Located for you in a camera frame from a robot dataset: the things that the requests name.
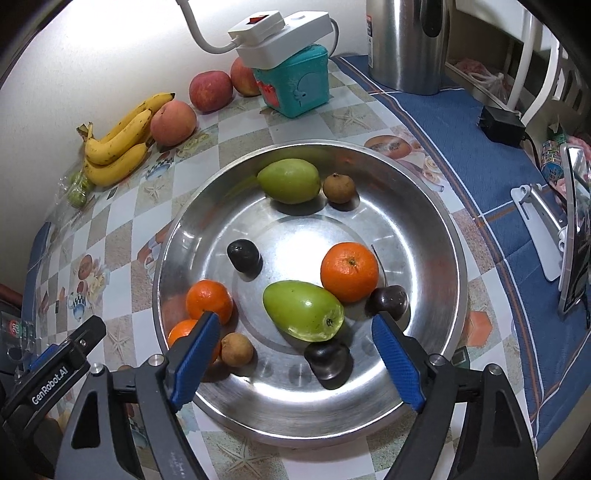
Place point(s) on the white and red plastic bag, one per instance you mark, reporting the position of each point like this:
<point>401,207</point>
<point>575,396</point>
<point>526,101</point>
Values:
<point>489,78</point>

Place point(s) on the black power adapter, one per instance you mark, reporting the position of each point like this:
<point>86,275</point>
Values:
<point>502,124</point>

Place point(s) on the teal plastic box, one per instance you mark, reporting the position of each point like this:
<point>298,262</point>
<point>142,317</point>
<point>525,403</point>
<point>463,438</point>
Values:
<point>300,87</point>

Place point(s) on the green oval fruit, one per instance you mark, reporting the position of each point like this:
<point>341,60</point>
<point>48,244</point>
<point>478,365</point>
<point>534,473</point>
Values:
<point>289,180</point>
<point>302,311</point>

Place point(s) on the dark red cherry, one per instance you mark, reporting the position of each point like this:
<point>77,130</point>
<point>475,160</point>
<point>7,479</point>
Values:
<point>242,254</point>
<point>388,299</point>
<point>325,357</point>

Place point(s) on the green printed packet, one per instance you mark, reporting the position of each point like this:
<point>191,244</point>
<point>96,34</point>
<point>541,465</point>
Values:
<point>551,157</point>

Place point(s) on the large orange mandarin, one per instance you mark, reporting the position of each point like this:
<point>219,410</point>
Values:
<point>349,271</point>

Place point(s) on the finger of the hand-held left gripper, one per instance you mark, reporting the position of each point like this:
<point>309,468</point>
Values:
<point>87,334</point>

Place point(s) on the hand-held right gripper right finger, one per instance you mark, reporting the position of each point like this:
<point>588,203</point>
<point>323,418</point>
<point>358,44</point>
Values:
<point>397,360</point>

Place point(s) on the pale orange peach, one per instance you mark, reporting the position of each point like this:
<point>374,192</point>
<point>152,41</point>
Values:
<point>173,122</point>

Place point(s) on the stainless steel basin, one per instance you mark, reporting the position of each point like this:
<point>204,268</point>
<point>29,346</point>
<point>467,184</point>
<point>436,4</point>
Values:
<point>286,240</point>

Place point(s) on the white power strip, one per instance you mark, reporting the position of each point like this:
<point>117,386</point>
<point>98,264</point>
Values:
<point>295,32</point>

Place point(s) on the white chair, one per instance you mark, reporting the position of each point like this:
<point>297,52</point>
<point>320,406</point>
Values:
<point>531,64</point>

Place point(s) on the white phone stand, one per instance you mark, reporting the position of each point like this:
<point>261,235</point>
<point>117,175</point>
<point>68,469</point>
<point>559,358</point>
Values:
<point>540,221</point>

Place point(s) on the cluster of green limes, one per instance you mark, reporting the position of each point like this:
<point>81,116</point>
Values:
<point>79,191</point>

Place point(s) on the glass mug with red-green logo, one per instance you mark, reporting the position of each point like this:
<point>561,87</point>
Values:
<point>14,330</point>

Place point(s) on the stainless steel kettle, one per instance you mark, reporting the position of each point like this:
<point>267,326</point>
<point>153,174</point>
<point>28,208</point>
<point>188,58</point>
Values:
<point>406,41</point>

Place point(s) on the checkered printed tablecloth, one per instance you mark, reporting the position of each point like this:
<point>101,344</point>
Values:
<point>461,152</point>

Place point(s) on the red apple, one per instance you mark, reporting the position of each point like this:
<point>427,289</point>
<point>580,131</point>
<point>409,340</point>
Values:
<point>244,76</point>
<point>210,90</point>

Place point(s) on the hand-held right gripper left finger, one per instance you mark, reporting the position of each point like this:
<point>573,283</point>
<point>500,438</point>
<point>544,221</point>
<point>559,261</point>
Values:
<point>196,360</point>

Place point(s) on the clear plastic bag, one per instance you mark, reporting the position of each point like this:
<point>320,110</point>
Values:
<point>69,182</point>

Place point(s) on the brown longan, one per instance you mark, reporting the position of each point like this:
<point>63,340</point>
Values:
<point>339,187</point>
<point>237,350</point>

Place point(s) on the yellow banana bunch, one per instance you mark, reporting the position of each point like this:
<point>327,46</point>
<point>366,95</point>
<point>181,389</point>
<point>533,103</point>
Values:
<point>115,147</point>

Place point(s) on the pink cloth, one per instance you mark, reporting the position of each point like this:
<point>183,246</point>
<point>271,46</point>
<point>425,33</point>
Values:
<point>577,141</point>

